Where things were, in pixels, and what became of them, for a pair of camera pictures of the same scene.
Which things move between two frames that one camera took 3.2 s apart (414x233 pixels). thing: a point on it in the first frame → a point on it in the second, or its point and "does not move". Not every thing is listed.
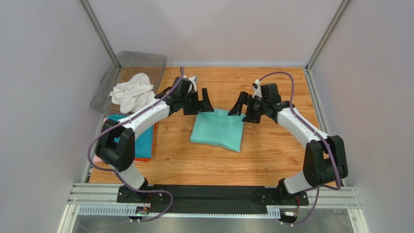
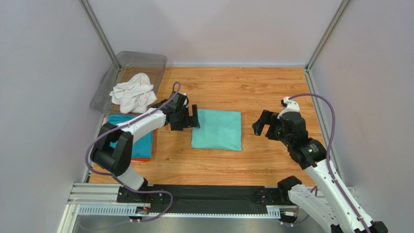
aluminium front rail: (319, 198) does not move
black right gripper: (250, 107) → (271, 124)
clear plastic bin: (126, 65) does not move
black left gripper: (204, 105) → (191, 121)
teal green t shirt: (218, 128) does not move
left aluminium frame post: (97, 29) does not move
